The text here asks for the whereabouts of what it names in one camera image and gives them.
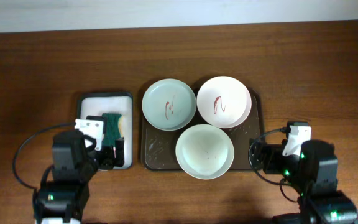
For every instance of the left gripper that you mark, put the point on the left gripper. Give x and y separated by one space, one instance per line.
109 160

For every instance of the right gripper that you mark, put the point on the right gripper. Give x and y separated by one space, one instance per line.
274 152

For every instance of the green yellow sponge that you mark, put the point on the green yellow sponge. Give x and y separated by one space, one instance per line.
113 128

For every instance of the cream white plate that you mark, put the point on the cream white plate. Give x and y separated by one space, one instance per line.
204 152

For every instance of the pink plate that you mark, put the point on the pink plate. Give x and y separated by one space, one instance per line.
224 102

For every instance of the pale green plate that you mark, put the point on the pale green plate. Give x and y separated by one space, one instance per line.
169 104

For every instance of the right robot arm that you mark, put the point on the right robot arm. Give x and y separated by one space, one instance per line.
310 167

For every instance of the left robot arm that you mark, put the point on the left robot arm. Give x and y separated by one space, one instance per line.
64 188

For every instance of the large brown tray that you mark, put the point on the large brown tray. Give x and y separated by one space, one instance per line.
158 147

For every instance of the small black soapy tray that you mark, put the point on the small black soapy tray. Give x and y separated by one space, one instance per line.
117 102

